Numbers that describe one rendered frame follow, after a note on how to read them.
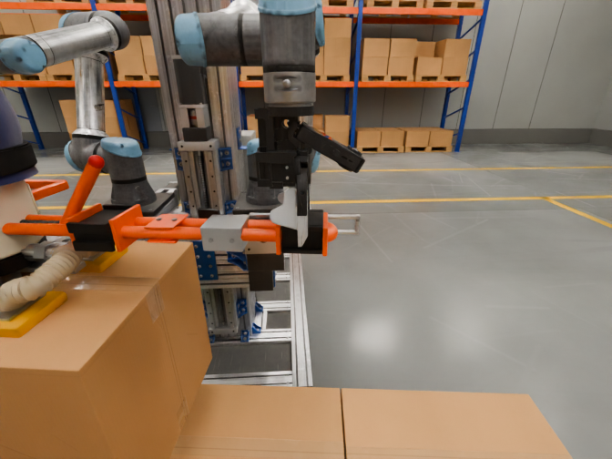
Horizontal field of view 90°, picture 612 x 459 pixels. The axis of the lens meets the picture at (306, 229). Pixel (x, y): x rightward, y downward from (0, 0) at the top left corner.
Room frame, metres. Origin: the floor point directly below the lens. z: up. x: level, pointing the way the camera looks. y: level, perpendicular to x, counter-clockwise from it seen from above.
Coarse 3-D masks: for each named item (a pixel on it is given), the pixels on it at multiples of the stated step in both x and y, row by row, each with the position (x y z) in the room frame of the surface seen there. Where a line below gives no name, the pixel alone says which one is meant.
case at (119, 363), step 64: (128, 256) 0.62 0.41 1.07; (192, 256) 0.68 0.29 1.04; (64, 320) 0.40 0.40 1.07; (128, 320) 0.41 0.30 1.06; (192, 320) 0.62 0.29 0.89; (0, 384) 0.31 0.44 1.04; (64, 384) 0.30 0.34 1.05; (128, 384) 0.37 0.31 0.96; (192, 384) 0.56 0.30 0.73; (0, 448) 0.31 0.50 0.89; (64, 448) 0.30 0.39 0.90; (128, 448) 0.33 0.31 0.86
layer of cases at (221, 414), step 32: (224, 384) 0.70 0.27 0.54; (192, 416) 0.60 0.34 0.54; (224, 416) 0.60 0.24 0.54; (256, 416) 0.60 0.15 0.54; (288, 416) 0.60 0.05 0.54; (320, 416) 0.60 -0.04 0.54; (352, 416) 0.60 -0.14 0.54; (384, 416) 0.60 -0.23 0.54; (416, 416) 0.60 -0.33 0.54; (448, 416) 0.60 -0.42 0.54; (480, 416) 0.60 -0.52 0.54; (512, 416) 0.60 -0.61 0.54; (192, 448) 0.51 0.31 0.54; (224, 448) 0.51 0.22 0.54; (256, 448) 0.51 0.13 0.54; (288, 448) 0.51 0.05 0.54; (320, 448) 0.51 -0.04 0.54; (352, 448) 0.51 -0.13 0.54; (384, 448) 0.51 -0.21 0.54; (416, 448) 0.51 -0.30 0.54; (448, 448) 0.51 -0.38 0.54; (480, 448) 0.51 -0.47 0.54; (512, 448) 0.51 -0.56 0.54; (544, 448) 0.51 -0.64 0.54
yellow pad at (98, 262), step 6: (66, 240) 0.61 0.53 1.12; (102, 252) 0.60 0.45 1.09; (108, 252) 0.61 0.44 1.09; (114, 252) 0.61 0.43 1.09; (120, 252) 0.62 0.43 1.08; (126, 252) 0.64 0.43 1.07; (84, 258) 0.57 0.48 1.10; (90, 258) 0.57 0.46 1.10; (96, 258) 0.58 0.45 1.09; (102, 258) 0.58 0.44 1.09; (108, 258) 0.58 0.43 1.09; (114, 258) 0.60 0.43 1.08; (90, 264) 0.56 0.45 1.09; (96, 264) 0.56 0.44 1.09; (102, 264) 0.56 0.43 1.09; (108, 264) 0.58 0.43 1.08; (84, 270) 0.55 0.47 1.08; (90, 270) 0.55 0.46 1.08; (96, 270) 0.55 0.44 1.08; (102, 270) 0.56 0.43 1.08
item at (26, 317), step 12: (36, 300) 0.43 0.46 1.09; (48, 300) 0.43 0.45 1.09; (60, 300) 0.45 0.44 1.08; (0, 312) 0.39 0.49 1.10; (12, 312) 0.39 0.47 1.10; (24, 312) 0.40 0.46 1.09; (36, 312) 0.40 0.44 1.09; (48, 312) 0.42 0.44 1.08; (0, 324) 0.37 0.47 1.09; (12, 324) 0.37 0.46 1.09; (24, 324) 0.38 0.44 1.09; (0, 336) 0.36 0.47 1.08; (12, 336) 0.36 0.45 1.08
